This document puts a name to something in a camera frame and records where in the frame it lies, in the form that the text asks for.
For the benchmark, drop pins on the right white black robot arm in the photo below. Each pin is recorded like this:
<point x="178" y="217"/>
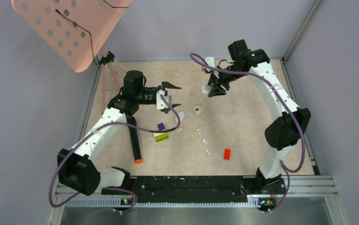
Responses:
<point x="289" y="119"/>

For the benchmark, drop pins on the purple white green block stack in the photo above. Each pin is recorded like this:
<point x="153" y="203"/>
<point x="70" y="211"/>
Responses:
<point x="161" y="136"/>

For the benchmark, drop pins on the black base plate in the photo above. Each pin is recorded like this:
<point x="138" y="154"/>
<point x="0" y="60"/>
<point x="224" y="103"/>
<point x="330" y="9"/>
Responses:
<point x="201" y="189"/>

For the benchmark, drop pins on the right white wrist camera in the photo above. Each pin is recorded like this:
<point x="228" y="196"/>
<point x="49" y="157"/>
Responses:
<point x="210" y="62"/>

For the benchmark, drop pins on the white closed earbud case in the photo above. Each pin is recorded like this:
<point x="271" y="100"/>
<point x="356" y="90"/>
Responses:
<point x="180" y="117"/>

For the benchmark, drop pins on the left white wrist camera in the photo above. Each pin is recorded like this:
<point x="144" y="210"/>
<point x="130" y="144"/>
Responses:
<point x="162" y="100"/>

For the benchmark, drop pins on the pink perforated music stand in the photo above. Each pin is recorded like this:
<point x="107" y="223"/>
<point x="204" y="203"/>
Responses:
<point x="75" y="29"/>

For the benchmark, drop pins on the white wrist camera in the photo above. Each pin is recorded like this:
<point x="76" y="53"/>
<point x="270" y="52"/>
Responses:
<point x="210" y="62"/>
<point x="162" y="100"/>

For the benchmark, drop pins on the aluminium frame rail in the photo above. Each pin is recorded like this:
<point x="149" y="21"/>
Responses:
<point x="307" y="200"/>

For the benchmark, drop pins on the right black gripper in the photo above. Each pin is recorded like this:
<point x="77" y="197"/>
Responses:
<point x="216" y="90"/>

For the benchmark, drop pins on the beige earbud case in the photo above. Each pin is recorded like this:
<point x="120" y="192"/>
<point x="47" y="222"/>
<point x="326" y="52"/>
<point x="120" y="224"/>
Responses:
<point x="197" y="110"/>

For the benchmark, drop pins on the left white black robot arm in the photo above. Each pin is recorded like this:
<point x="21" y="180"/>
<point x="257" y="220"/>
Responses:
<point x="76" y="166"/>

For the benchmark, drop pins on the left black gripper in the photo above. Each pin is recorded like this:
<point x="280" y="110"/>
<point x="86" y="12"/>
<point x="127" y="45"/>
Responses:
<point x="167" y="85"/>

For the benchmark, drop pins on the black marker orange cap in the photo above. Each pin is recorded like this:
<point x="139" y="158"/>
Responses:
<point x="135" y="145"/>

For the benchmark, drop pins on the red toy brick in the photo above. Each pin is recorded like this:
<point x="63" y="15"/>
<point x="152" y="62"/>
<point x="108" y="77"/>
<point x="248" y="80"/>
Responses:
<point x="227" y="153"/>

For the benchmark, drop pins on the white earbud case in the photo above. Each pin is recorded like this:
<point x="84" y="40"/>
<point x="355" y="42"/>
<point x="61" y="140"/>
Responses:
<point x="180" y="117"/>
<point x="205" y="89"/>

